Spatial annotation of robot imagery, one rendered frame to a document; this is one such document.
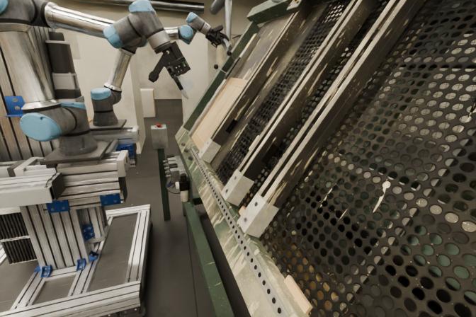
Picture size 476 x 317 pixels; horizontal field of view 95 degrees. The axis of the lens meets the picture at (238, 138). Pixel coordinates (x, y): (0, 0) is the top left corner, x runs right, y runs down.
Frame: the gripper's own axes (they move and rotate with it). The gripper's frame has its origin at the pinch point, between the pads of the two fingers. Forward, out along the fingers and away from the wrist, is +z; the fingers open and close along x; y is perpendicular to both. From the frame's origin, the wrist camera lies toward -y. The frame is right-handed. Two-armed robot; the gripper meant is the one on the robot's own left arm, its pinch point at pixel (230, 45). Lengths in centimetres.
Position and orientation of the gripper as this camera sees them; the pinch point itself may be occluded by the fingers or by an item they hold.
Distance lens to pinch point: 178.7
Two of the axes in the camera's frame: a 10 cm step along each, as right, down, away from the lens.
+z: 7.8, 3.9, 4.9
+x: 5.9, -2.1, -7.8
